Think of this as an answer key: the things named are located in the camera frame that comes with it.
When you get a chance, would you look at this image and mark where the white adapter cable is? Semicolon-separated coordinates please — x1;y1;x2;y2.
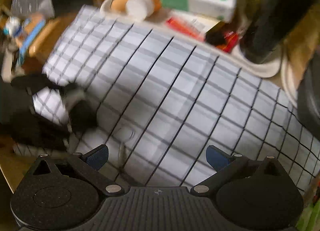
113;126;136;174

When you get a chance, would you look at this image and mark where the black bag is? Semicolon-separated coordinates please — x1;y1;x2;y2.
68;100;98;132

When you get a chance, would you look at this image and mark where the cardboard box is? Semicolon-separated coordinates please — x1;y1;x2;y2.
0;135;36;193

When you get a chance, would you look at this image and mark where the checkered tablecloth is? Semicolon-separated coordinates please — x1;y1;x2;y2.
43;6;319;191

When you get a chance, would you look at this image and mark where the grey zip case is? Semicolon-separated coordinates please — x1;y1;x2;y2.
297;54;319;136

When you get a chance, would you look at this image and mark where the white serving tray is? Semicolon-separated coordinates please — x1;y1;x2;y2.
100;0;288;79

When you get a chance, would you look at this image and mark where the beige egg-shaped sponge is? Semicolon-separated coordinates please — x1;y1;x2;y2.
110;0;128;13

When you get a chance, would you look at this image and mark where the white round jar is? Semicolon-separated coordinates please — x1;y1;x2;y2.
125;0;161;21

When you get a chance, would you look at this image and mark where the pink white flat box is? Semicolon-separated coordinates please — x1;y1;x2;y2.
164;12;219;42

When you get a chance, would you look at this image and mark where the black thermos bottle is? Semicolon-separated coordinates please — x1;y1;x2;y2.
240;0;318;64

